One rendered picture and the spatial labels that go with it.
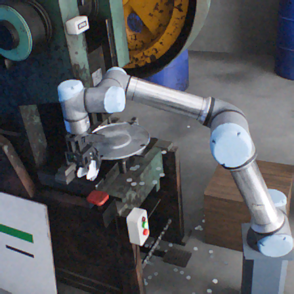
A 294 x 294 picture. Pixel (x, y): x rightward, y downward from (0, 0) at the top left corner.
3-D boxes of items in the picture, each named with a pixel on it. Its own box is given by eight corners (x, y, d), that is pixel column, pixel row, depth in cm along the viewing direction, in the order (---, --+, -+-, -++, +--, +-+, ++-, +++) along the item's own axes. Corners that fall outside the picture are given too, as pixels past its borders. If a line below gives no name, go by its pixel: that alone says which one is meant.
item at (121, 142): (69, 153, 165) (68, 151, 164) (104, 121, 186) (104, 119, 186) (130, 165, 153) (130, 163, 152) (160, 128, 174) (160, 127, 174)
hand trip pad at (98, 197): (112, 209, 147) (109, 192, 143) (104, 218, 143) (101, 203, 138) (96, 204, 150) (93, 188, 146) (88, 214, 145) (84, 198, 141)
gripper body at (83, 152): (67, 166, 129) (59, 134, 123) (81, 152, 136) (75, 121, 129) (86, 170, 126) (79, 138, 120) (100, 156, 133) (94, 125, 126)
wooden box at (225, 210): (289, 213, 232) (295, 165, 214) (279, 260, 204) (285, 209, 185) (222, 201, 248) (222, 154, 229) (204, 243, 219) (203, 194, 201)
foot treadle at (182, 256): (192, 259, 197) (192, 252, 194) (185, 274, 189) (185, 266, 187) (92, 230, 221) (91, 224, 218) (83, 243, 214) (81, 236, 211)
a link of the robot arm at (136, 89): (250, 100, 131) (109, 57, 130) (253, 115, 122) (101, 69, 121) (237, 128, 138) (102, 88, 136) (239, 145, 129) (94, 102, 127)
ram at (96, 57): (121, 109, 169) (111, 41, 153) (103, 126, 158) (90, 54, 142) (87, 105, 176) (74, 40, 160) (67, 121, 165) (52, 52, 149)
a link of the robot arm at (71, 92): (80, 88, 113) (52, 89, 114) (86, 122, 119) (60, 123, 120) (87, 77, 119) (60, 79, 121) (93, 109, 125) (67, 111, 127)
